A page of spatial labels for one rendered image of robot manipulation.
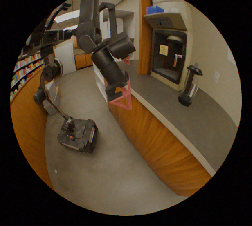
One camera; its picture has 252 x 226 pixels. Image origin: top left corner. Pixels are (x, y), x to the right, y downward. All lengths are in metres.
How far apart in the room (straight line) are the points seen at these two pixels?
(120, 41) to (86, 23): 0.11
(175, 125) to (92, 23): 0.48
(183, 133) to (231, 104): 0.81
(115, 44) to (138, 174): 1.27
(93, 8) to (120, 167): 1.37
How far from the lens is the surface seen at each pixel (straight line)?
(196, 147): 0.42
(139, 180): 1.25
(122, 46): 0.23
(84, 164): 1.37
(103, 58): 0.24
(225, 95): 1.05
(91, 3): 0.30
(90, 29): 0.25
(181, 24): 0.61
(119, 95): 0.22
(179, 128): 0.41
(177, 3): 0.78
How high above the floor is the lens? 1.23
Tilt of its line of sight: 38 degrees down
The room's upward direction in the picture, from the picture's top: straight up
